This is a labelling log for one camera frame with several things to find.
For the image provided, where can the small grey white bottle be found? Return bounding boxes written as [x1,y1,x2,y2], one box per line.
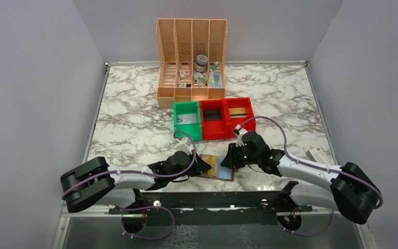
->
[193,76,199,86]

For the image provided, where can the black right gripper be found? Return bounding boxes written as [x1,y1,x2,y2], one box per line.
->
[221,142,260,169]

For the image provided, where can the silver card in green bin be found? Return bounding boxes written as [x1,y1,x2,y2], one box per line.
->
[176,114,197,125]

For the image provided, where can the small teal tube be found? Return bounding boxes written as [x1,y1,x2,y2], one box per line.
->
[209,61,219,72]

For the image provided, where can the red plastic bin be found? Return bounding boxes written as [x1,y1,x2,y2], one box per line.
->
[225,98,254,139]
[199,99,228,141]

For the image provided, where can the brown leather card holder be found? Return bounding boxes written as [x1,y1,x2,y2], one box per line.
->
[200,154,234,182]

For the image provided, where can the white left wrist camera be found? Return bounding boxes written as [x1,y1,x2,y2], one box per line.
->
[175,137,194,155]

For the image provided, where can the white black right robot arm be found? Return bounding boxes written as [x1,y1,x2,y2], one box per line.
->
[221,132,382,224]

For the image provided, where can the aluminium frame rail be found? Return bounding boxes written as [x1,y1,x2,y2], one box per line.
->
[61,191,365,218]

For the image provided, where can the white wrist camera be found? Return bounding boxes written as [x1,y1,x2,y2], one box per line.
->
[233,128,247,147]
[175,137,194,155]

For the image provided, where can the gold VIP card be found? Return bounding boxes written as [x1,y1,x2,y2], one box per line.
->
[229,107,248,119]

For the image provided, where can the green white marker pen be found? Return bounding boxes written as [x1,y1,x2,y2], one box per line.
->
[196,73,208,86]

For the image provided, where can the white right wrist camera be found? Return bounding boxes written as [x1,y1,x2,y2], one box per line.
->
[233,128,247,147]

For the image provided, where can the orange plastic desk organizer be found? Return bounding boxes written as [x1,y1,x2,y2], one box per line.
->
[156,19,228,108]

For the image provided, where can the small white red box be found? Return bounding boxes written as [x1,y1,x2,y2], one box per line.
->
[306,147,333,165]

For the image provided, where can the green plastic bin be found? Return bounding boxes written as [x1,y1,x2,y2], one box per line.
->
[173,101,203,142]

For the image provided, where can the teal packaged item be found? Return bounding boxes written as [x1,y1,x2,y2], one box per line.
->
[208,71,223,88]

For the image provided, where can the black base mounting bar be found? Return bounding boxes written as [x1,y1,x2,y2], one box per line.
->
[109,191,312,226]

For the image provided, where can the black card in red bin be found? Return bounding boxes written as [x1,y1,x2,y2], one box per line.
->
[203,109,222,121]

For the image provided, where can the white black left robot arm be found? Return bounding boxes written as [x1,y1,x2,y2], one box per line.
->
[60,151,212,213]

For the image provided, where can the grey round tin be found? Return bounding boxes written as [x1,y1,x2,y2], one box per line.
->
[193,54,208,73]

